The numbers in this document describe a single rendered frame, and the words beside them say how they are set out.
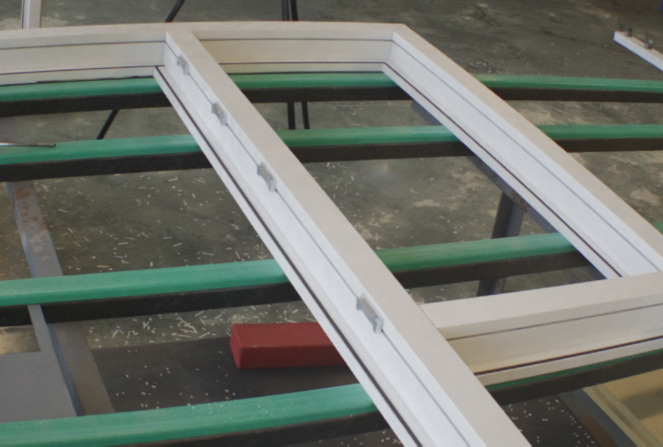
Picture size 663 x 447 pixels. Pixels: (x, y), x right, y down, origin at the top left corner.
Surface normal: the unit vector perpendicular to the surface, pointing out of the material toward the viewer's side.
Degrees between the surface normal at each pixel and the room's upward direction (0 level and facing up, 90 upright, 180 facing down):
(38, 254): 0
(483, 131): 90
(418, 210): 0
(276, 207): 90
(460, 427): 90
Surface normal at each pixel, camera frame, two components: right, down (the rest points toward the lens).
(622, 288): 0.15, -0.87
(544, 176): -0.92, 0.07
